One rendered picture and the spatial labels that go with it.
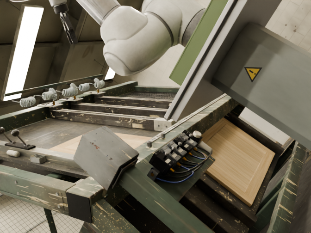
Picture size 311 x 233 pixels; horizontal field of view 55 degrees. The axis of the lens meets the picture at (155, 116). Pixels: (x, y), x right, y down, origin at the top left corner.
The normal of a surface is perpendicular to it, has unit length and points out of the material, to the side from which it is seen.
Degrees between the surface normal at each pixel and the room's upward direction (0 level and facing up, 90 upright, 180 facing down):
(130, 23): 109
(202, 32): 90
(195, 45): 90
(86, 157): 90
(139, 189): 90
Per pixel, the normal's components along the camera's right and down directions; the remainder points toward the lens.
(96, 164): -0.49, 0.25
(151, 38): 0.43, -0.05
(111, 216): 0.41, -0.78
